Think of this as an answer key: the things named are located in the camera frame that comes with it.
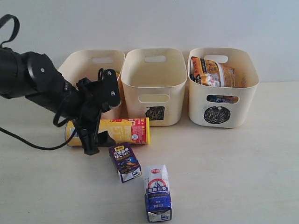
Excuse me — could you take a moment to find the cream bin with circle mark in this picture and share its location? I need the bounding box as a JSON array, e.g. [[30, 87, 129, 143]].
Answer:
[[189, 48, 259, 128]]

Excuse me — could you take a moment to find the orange snack bag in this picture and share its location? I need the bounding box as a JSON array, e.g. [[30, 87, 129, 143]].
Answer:
[[190, 56, 238, 88]]

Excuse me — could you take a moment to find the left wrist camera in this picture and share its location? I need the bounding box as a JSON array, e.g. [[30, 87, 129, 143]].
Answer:
[[98, 68, 121, 112]]

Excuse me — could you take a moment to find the white blue milk carton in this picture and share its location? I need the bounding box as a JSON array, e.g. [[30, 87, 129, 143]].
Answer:
[[144, 165, 172, 222]]

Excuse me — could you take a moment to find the pink Lay's chips can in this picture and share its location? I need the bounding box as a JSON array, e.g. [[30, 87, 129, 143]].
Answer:
[[116, 72, 120, 81]]

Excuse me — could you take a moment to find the blue black snack bag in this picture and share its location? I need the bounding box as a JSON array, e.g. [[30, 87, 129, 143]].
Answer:
[[189, 73, 233, 104]]

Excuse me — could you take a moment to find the yellow chips can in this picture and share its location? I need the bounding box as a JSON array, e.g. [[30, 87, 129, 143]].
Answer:
[[68, 118, 150, 147]]

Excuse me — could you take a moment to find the cream bin with triangle mark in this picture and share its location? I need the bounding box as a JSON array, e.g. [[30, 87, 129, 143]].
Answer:
[[58, 49, 125, 119]]

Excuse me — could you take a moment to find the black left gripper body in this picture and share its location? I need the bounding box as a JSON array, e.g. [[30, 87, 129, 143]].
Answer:
[[74, 78, 103, 138]]

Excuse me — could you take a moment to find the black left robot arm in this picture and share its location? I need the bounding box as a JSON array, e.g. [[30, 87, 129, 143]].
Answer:
[[0, 48, 101, 155]]

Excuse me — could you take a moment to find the cream bin with square mark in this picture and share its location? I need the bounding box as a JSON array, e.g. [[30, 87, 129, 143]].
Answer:
[[121, 48, 187, 126]]

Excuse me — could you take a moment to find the purple juice carton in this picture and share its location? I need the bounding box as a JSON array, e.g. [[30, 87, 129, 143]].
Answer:
[[108, 142, 142, 183]]

